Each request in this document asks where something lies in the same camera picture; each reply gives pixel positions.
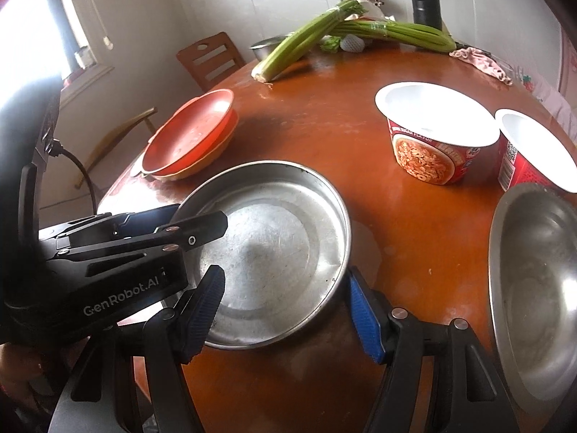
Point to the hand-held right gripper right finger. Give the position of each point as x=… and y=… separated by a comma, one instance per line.
x=365, y=320

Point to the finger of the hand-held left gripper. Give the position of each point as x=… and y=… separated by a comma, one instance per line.
x=112, y=223
x=203, y=232

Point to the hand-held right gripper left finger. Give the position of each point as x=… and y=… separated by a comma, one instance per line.
x=205, y=320

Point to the round metal pan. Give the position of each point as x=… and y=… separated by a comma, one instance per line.
x=279, y=243

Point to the coral pink animal-shaped plate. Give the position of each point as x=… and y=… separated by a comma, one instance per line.
x=189, y=131

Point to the red noodle-print paper bowl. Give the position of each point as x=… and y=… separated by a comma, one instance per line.
x=428, y=158

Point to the large stainless steel bowl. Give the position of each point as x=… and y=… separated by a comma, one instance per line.
x=541, y=288

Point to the red label paper bowl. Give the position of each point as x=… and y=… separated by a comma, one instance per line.
x=532, y=144

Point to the light wooden armchair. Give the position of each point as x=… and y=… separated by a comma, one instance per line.
x=130, y=121

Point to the brown wooden slat chair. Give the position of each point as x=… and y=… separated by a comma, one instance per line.
x=212, y=61

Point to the small stainless steel bowl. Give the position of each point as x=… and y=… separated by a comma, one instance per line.
x=263, y=47

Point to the green celery bunch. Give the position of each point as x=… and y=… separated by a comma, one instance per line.
x=405, y=31
x=293, y=49

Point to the window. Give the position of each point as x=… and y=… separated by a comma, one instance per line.
x=40, y=22

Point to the garlic in net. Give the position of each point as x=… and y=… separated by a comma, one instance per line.
x=354, y=44

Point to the pink crumpled cloth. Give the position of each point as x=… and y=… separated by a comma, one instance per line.
x=478, y=63

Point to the white plastic bag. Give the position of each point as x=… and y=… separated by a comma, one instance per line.
x=372, y=8

